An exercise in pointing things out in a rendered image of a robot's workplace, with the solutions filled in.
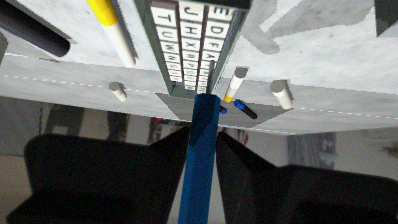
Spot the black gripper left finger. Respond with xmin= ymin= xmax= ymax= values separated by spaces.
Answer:
xmin=24 ymin=127 xmax=190 ymax=224

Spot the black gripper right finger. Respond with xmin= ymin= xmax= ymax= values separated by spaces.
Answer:
xmin=216 ymin=131 xmax=398 ymax=224

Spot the grey keyboard with white letter keys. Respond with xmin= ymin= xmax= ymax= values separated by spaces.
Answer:
xmin=130 ymin=0 xmax=251 ymax=100

